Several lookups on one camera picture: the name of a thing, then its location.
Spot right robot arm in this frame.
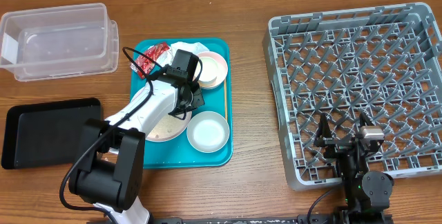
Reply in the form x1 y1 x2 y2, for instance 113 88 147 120
307 113 394 223

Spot rice leftovers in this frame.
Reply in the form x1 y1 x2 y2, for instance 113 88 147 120
147 115 187 142

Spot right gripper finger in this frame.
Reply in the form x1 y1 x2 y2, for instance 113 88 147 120
314 113 333 147
359 112 374 127

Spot white napkin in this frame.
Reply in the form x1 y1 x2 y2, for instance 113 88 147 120
157 41 209 66

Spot wooden chopstick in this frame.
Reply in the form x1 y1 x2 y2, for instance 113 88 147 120
223 79 228 121

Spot cream paper cup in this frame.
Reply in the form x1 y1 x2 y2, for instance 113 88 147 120
195 57 218 86

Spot grey bowl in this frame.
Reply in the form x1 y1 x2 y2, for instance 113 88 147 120
186 111 230 153

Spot grey dishwasher rack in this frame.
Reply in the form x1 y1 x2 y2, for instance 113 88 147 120
263 2 441 191

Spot clear plastic bin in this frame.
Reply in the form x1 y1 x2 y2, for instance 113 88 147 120
1 3 119 82

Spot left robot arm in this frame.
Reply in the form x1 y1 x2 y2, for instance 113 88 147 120
59 65 204 223

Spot teal serving tray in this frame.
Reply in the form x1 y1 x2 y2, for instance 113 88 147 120
144 37 233 169

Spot pink plate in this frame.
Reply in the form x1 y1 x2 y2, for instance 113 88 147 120
126 84 192 142

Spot pink bowl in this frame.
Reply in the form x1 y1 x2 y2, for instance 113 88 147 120
197 51 229 89

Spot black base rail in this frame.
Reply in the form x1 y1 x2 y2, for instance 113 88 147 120
149 214 394 224

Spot black tray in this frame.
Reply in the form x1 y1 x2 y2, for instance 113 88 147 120
1 97 103 169

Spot red snack wrapper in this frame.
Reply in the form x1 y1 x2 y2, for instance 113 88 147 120
135 42 173 74

